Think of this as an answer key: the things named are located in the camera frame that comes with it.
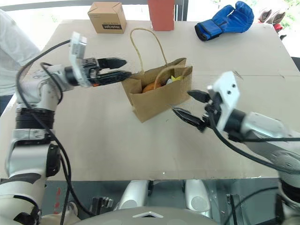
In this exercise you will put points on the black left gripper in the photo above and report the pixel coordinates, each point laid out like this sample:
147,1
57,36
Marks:
92,66

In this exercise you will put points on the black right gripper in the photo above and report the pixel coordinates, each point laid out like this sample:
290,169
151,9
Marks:
213,107

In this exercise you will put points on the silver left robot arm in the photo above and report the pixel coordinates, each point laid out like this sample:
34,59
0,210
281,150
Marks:
35,79

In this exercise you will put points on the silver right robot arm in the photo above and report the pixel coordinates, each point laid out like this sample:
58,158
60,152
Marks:
262,124

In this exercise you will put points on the yellow plush toy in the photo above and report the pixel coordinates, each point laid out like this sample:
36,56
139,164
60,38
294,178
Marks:
177,77

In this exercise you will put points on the white grey plush toy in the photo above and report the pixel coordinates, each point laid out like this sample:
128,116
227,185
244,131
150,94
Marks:
169,81

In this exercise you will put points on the orange plush toy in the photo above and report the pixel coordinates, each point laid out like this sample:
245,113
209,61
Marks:
150,88

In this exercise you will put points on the small brown cardboard box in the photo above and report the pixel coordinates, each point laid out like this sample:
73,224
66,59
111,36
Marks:
105,16

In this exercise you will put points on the brown cardboard table cover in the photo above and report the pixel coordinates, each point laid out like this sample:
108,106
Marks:
140,145

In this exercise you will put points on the tall red-brown box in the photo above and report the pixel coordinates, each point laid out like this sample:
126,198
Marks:
161,15

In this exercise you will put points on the blue boxing glove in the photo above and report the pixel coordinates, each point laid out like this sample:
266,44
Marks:
225,22

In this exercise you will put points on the silver right robot leg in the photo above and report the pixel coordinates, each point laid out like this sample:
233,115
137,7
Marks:
198,197

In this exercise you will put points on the silver robot leg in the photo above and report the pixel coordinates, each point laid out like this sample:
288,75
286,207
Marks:
198,197
133,194

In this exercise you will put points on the person in white clothing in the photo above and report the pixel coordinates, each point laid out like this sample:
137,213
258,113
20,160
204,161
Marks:
14,47

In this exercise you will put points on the silver left robot leg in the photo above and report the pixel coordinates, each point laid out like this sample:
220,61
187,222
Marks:
133,194

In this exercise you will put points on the red white object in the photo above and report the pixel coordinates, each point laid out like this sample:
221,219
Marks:
278,27

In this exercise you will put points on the silver robot torso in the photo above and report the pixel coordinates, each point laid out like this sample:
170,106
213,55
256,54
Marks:
145,216

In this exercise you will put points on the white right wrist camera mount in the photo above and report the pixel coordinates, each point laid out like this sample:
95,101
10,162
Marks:
228,93

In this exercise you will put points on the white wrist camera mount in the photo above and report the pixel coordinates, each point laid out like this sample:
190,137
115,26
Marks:
228,93
78,50

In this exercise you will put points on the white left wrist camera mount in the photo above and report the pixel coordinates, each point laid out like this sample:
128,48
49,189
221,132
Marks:
78,50

